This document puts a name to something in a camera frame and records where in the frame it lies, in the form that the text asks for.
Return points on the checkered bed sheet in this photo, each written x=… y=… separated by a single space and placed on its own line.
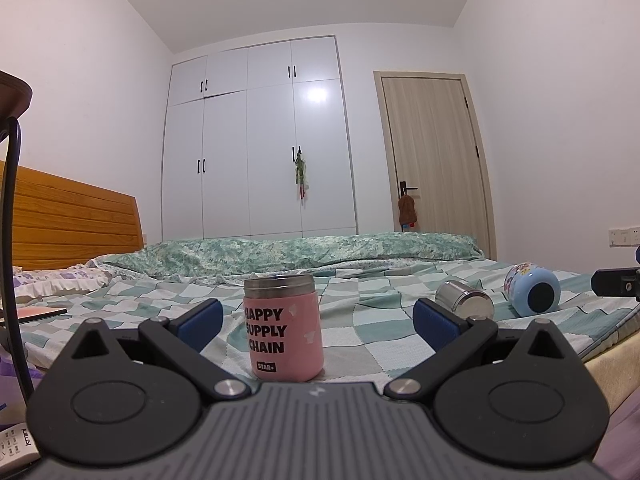
x=370 y=320

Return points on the beige mattress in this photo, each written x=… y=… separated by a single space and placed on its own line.
x=612 y=365

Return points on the light wooden door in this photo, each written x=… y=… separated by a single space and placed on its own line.
x=435 y=160

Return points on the pink cup with steel rim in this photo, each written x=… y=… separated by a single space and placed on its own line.
x=285 y=340

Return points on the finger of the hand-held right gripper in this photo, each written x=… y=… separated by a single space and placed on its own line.
x=615 y=282

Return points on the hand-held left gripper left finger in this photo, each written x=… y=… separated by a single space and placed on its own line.
x=202 y=323

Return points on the white wardrobe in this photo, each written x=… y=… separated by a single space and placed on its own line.
x=250 y=160

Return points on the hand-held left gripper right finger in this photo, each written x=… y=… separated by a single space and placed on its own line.
x=434 y=323

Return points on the white wall socket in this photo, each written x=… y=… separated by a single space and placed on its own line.
x=623 y=236

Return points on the green floral quilt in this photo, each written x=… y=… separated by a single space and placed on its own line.
x=300 y=255

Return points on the floral ruffled pillow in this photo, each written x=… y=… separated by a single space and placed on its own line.
x=45 y=282

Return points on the flat pink tablet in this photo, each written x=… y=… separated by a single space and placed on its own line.
x=40 y=313

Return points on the brown hanging bag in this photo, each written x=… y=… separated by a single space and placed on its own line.
x=407 y=210

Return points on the green hanging ornament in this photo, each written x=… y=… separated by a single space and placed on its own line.
x=301 y=172

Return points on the white remote control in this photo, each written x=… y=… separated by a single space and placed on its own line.
x=15 y=447

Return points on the wooden headboard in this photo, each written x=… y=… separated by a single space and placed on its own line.
x=70 y=220

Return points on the dark brown rounded tabletop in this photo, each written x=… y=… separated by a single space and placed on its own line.
x=12 y=92

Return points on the small stainless steel cup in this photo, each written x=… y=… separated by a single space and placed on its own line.
x=462 y=300

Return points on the light blue patterned cup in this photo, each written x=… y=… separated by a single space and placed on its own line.
x=527 y=287

